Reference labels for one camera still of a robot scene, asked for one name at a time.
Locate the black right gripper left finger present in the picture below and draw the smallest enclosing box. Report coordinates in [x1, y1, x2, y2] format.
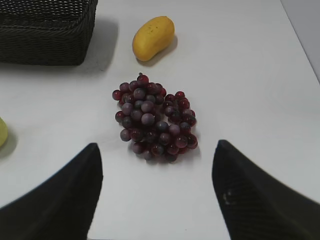
[0, 143, 103, 240]

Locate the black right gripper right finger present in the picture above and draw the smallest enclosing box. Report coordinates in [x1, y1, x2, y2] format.
[212, 139, 320, 240]

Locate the yellow-green lemon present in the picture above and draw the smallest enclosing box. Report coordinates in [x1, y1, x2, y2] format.
[0, 118, 9, 147]

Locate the black woven basket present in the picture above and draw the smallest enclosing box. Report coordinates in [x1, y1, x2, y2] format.
[0, 0, 98, 66]

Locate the purple grape bunch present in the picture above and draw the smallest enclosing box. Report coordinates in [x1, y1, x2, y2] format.
[112, 73, 198, 163]

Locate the yellow mango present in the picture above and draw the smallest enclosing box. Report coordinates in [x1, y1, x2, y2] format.
[132, 16, 175, 62]

